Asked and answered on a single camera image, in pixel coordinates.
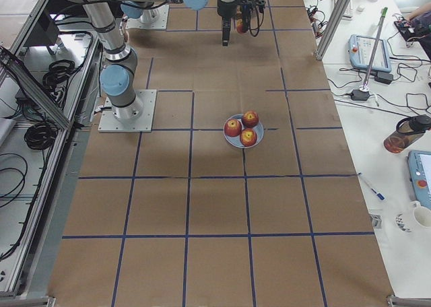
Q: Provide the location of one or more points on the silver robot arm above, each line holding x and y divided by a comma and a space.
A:
228, 8
117, 78

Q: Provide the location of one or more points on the blue teach pendant far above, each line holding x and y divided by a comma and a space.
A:
360, 50

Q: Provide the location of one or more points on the brown water bottle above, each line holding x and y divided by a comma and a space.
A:
407, 131

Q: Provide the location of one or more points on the blue teach pendant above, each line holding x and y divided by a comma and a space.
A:
360, 50
419, 168

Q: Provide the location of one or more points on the red apple yellowish side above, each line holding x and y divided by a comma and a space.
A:
239, 26

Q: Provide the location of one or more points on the red apple plate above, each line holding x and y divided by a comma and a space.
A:
232, 127
248, 137
250, 119

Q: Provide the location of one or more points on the light blue plate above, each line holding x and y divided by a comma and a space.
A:
239, 135

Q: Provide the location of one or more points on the black power adapter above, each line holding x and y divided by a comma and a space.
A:
358, 95

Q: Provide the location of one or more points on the white mug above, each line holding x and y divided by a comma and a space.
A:
416, 218

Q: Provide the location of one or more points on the aluminium frame diagonal post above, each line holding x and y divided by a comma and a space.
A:
331, 28

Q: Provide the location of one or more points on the red apple plate front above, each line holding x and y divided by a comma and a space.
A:
248, 137

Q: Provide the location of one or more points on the silver rod green tip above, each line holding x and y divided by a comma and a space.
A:
364, 87

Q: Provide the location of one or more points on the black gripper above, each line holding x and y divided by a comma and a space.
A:
224, 9

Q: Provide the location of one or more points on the red apple plate back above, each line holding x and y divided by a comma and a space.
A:
250, 119

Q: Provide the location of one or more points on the blue white pen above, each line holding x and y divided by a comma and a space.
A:
377, 193

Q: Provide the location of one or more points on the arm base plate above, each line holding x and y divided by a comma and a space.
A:
146, 19
137, 117

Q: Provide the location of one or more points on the blue teach pendant near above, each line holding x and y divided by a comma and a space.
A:
419, 168

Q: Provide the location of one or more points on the red apple plate left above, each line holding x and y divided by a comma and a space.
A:
232, 127

